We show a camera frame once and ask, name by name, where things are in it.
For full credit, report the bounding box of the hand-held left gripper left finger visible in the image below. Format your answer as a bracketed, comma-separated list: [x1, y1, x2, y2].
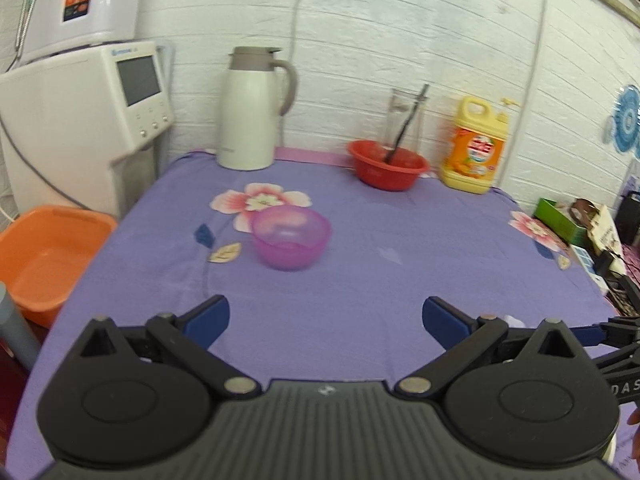
[75, 294, 262, 401]

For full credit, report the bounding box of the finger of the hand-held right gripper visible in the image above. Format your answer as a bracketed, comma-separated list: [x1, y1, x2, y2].
[566, 315, 640, 347]
[596, 342, 640, 378]

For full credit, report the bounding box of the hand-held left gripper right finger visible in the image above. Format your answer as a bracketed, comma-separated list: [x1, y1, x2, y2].
[394, 296, 583, 401]

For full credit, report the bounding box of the purple plastic bowl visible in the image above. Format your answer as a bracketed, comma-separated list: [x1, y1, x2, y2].
[251, 207, 334, 272]

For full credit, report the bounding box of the person's right hand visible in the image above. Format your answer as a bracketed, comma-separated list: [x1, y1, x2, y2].
[628, 404, 640, 462]

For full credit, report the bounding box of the black power strip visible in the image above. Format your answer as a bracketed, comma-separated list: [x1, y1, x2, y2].
[602, 275, 640, 317]

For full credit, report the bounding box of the blue and white small box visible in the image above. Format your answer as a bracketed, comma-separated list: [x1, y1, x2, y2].
[570, 246, 599, 274]

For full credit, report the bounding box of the white printed tote bag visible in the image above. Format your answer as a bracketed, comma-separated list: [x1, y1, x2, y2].
[587, 205, 627, 257]

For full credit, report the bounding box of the purple floral tablecloth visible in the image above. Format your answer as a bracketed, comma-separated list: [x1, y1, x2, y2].
[7, 147, 627, 480]

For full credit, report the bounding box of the green box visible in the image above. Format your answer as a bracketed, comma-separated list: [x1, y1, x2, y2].
[533, 198, 589, 249]

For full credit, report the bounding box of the black speaker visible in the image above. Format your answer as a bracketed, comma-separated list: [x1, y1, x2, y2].
[615, 191, 640, 248]

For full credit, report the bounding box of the brown round object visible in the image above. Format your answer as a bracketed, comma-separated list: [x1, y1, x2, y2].
[570, 199, 599, 224]

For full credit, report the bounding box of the red plastic basin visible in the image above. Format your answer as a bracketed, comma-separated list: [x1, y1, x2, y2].
[348, 140, 431, 192]

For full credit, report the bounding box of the yellow detergent bottle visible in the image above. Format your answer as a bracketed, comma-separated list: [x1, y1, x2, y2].
[439, 96, 521, 195]

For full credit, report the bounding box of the orange plastic basin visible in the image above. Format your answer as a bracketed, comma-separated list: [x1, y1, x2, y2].
[0, 205, 119, 329]

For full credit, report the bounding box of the grey cylinder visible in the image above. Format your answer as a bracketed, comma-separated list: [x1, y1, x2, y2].
[0, 281, 42, 372]

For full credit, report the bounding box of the glass jar with straw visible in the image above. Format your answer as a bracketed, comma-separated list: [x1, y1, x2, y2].
[383, 84, 431, 164]

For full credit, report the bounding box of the white thermos jug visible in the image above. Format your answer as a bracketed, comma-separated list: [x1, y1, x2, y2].
[216, 46, 299, 171]

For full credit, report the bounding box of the large blue paper fan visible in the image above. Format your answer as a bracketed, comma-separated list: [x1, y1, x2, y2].
[612, 85, 640, 156]

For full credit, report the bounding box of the white water purifier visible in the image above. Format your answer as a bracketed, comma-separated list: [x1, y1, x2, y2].
[0, 40, 176, 222]

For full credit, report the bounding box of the white water ionizer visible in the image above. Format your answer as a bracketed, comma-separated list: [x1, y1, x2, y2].
[14, 0, 147, 64]

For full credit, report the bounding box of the white wall cable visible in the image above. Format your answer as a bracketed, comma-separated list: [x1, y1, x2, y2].
[281, 0, 310, 147]
[519, 0, 552, 108]

